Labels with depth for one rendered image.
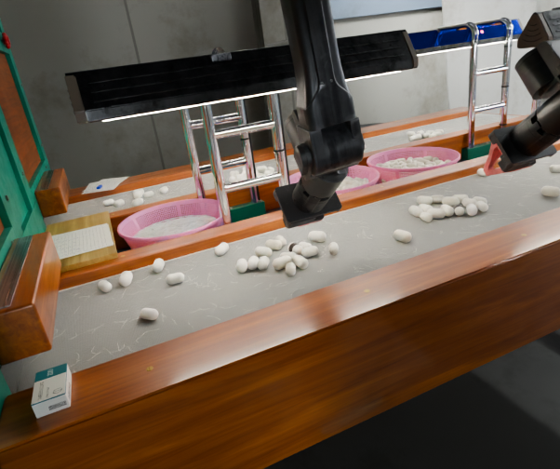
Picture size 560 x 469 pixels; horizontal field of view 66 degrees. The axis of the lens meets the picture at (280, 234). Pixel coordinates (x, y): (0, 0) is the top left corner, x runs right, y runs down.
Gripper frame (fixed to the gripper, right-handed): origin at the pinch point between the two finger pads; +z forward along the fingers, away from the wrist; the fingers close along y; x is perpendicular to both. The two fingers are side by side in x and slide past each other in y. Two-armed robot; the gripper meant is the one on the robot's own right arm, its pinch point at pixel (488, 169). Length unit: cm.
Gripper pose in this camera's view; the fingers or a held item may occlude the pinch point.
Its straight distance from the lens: 87.6
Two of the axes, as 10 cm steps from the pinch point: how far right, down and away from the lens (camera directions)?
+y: -9.1, 2.4, -3.3
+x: 3.4, 8.9, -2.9
